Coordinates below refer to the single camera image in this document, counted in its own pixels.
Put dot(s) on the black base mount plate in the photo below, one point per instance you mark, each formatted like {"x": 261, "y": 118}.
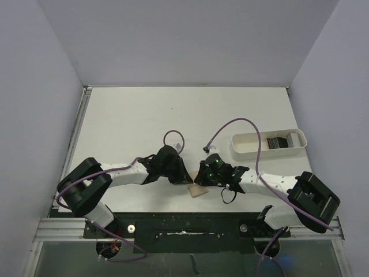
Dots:
{"x": 193, "y": 232}

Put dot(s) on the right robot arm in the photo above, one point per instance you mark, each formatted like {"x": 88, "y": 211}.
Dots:
{"x": 308, "y": 201}

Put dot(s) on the beige card holder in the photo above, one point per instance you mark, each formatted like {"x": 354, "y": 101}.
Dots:
{"x": 195, "y": 189}

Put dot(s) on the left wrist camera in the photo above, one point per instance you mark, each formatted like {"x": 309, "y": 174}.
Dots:
{"x": 178, "y": 147}

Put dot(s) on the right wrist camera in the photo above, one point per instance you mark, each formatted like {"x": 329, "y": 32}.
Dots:
{"x": 211, "y": 150}

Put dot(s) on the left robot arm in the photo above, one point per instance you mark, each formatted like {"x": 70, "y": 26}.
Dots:
{"x": 82, "y": 189}

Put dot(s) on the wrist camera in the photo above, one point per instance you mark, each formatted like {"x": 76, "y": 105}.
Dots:
{"x": 211, "y": 150}
{"x": 178, "y": 147}

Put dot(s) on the aluminium table frame rail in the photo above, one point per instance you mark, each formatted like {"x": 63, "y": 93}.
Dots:
{"x": 87, "y": 91}

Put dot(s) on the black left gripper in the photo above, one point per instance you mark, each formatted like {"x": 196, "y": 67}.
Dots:
{"x": 182, "y": 176}

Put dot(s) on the white plastic tray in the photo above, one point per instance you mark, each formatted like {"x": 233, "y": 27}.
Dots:
{"x": 246, "y": 146}

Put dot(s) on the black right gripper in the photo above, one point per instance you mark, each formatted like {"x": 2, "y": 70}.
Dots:
{"x": 202, "y": 175}

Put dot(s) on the black cards in tray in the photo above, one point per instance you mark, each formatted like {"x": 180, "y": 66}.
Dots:
{"x": 277, "y": 143}

